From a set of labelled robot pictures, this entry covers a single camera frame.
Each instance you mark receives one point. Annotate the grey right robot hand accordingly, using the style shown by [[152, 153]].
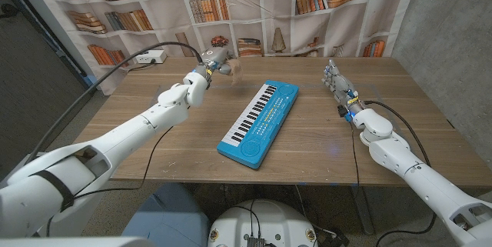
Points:
[[340, 83]]

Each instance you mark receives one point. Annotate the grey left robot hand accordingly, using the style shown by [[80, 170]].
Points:
[[215, 60]]

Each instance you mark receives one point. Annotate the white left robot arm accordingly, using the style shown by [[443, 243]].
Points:
[[115, 143]]

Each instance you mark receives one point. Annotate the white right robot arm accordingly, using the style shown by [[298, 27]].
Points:
[[423, 179]]

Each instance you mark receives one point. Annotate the blue toy piano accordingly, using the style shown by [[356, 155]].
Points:
[[265, 124]]

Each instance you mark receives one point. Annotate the white power strip box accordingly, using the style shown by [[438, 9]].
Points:
[[150, 56]]

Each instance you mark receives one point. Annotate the printed bookshelf backdrop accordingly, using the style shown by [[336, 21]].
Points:
[[307, 16]]

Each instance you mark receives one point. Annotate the grey table leg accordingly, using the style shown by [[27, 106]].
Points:
[[363, 212]]

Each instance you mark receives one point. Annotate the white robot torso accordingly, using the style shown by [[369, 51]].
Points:
[[261, 224]]

